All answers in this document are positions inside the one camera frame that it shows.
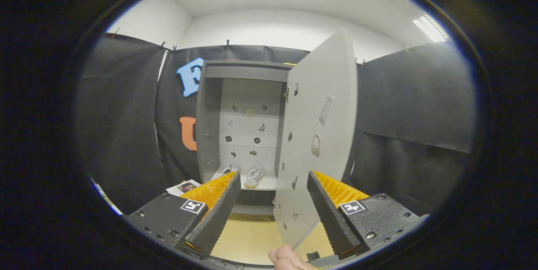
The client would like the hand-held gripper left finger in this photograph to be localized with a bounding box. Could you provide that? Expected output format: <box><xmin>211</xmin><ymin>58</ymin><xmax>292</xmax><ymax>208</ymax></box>
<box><xmin>122</xmin><ymin>171</ymin><xmax>243</xmax><ymax>258</ymax></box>

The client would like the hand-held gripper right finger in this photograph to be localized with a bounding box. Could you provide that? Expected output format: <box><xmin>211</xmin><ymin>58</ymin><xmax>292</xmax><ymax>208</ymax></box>
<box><xmin>306</xmin><ymin>171</ymin><xmax>430</xmax><ymax>261</ymax></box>

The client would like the beige shoe cabinet door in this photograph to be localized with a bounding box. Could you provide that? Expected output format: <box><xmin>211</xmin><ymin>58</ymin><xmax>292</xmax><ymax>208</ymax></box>
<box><xmin>273</xmin><ymin>28</ymin><xmax>359</xmax><ymax>249</ymax></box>

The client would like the white cover book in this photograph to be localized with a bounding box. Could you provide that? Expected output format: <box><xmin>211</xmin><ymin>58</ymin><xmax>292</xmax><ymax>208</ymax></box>
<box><xmin>166</xmin><ymin>179</ymin><xmax>202</xmax><ymax>197</ymax></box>

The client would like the small colourful clutter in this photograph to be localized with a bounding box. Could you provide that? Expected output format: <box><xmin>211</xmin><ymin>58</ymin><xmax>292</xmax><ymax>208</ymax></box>
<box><xmin>90</xmin><ymin>177</ymin><xmax>124</xmax><ymax>216</ymax></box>

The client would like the black backdrop cloth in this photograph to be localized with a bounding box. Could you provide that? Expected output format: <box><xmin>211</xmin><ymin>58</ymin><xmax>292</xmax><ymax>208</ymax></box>
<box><xmin>76</xmin><ymin>32</ymin><xmax>477</xmax><ymax>216</ymax></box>

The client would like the short ceiling light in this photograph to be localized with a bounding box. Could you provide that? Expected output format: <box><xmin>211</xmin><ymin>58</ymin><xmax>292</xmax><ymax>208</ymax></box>
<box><xmin>412</xmin><ymin>14</ymin><xmax>448</xmax><ymax>43</ymax></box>

